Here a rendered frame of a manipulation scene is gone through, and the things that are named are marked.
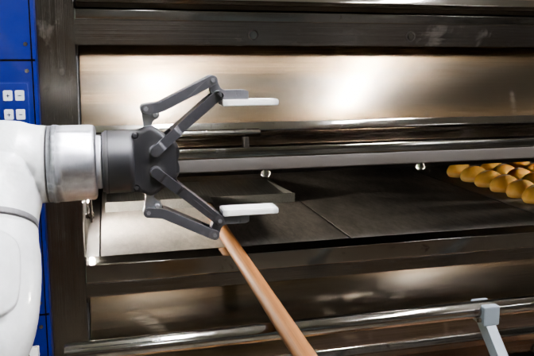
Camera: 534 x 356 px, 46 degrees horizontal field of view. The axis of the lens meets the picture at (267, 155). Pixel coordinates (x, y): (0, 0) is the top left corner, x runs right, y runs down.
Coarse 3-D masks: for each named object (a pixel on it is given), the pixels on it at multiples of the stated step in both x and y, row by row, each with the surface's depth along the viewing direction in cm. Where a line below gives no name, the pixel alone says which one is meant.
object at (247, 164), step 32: (192, 160) 119; (224, 160) 120; (256, 160) 122; (288, 160) 123; (320, 160) 125; (352, 160) 126; (384, 160) 128; (416, 160) 130; (448, 160) 131; (480, 160) 133
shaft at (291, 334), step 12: (228, 228) 149; (228, 240) 140; (240, 252) 130; (240, 264) 125; (252, 264) 123; (252, 276) 117; (252, 288) 114; (264, 288) 110; (264, 300) 106; (276, 300) 105; (276, 312) 100; (276, 324) 98; (288, 324) 95; (288, 336) 92; (300, 336) 91; (288, 348) 91; (300, 348) 88; (312, 348) 89
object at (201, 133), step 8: (184, 136) 122; (192, 136) 123; (200, 136) 123; (208, 136) 123; (216, 136) 124; (224, 136) 124; (232, 136) 125; (240, 136) 125; (248, 136) 126; (256, 136) 126; (248, 144) 125
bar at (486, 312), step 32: (320, 320) 105; (352, 320) 106; (384, 320) 107; (416, 320) 109; (448, 320) 111; (480, 320) 112; (64, 352) 95; (96, 352) 96; (128, 352) 97; (160, 352) 99
